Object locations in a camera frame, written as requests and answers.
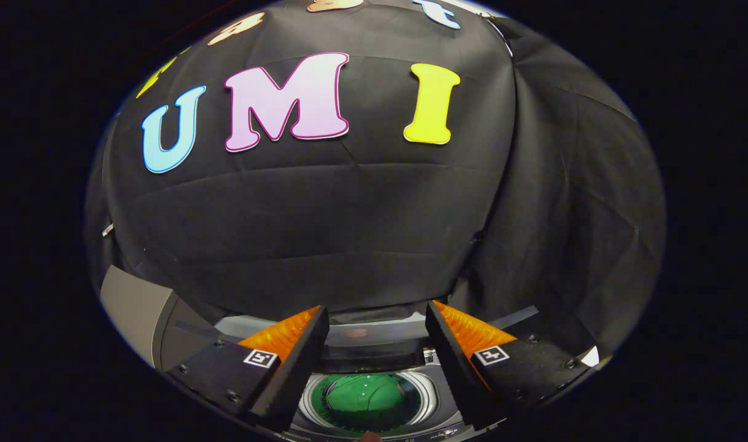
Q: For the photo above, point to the black backdrop cloth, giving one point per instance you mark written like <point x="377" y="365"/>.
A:
<point x="349" y="215"/>

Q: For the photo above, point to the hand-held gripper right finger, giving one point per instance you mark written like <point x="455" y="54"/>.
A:
<point x="456" y="365"/>

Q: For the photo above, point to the green polo shirt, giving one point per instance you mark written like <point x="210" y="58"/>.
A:
<point x="364" y="396"/>

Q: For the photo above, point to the white patterned sheet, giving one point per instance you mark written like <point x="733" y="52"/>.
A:
<point x="590" y="356"/>

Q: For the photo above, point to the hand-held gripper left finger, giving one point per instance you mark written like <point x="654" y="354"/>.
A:
<point x="300" y="362"/>

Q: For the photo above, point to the silver clip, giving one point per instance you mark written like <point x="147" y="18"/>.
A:
<point x="107" y="229"/>

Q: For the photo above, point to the grey washing machine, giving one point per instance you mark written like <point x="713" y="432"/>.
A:
<point x="429" y="402"/>

